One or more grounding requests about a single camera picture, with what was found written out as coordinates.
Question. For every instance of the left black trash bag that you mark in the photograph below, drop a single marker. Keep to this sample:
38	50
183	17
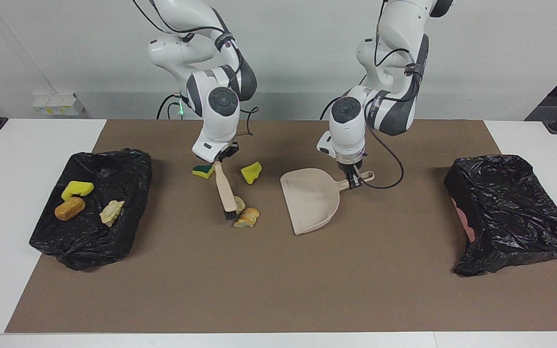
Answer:
90	241

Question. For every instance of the brown table mat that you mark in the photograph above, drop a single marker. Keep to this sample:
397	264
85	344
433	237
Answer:
278	290

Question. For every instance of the beige hand brush black bristles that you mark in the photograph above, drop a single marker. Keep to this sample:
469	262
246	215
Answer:
224	186

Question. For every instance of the black bag lined pink bin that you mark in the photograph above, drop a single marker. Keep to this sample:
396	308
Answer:
510	212

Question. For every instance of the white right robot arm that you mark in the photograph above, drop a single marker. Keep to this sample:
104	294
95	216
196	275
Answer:
220	101

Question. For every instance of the brown bread nugget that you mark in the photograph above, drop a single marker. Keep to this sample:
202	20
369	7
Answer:
69	209

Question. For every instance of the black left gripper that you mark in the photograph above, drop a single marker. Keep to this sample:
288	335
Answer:
351	166

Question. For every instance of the white power box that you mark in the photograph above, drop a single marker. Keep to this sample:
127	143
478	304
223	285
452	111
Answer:
58	104

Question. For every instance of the pale bread chunk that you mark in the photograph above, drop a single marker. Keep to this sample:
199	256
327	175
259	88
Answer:
240	204

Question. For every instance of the beige plastic dustpan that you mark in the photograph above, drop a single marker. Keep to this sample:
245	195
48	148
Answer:
312	203

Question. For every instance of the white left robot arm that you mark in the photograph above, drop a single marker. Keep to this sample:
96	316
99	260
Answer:
385	106

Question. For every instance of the green and yellow sponge piece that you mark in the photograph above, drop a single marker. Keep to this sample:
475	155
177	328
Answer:
203	170

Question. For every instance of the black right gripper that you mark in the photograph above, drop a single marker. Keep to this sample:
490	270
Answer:
228	151

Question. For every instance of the striped bread piece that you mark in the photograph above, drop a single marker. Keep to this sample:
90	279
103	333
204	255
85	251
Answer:
249	217
111	211

